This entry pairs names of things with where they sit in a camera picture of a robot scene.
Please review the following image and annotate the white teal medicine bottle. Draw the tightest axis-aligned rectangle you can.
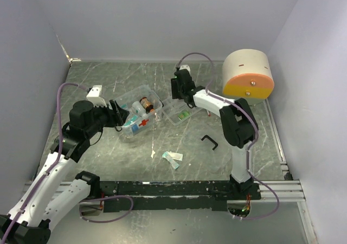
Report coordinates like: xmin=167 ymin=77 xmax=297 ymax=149
xmin=132 ymin=101 xmax=146 ymax=117

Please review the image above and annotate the white bandage wrapper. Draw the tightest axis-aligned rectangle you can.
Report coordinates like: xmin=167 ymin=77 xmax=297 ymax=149
xmin=166 ymin=151 xmax=183 ymax=161

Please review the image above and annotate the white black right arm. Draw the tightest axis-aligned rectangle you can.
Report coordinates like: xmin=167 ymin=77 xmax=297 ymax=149
xmin=171 ymin=66 xmax=259 ymax=192

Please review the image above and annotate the teal dotted bandage packet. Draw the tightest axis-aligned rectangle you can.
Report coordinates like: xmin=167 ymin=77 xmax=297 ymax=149
xmin=162 ymin=152 xmax=179 ymax=170

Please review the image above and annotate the clear plastic medicine box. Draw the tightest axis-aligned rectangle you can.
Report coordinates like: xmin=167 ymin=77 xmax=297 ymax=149
xmin=116 ymin=85 xmax=164 ymax=138

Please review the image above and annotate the teal blister pack bag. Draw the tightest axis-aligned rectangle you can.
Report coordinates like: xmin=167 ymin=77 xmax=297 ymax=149
xmin=123 ymin=114 xmax=139 ymax=127

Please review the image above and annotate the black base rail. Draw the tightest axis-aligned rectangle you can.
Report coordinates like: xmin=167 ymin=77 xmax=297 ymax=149
xmin=84 ymin=179 xmax=261 ymax=213

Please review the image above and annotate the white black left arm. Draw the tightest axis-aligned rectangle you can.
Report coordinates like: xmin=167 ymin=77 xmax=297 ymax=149
xmin=1 ymin=85 xmax=129 ymax=243

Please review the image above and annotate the blue white medicine bottle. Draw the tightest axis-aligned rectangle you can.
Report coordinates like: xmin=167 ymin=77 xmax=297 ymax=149
xmin=132 ymin=124 xmax=139 ymax=134

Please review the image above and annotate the brown orange medicine bottle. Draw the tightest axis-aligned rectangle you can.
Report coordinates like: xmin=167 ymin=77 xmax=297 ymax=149
xmin=139 ymin=97 xmax=155 ymax=113

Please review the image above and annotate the small green medicine box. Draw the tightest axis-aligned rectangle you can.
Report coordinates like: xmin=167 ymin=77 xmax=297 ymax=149
xmin=178 ymin=111 xmax=190 ymax=120

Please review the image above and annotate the aluminium frame rail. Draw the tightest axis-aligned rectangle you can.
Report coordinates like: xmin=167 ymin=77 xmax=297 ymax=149
xmin=23 ymin=180 xmax=306 ymax=204

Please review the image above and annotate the cream round drawer cabinet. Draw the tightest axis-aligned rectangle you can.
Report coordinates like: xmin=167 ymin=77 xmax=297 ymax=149
xmin=222 ymin=49 xmax=274 ymax=105

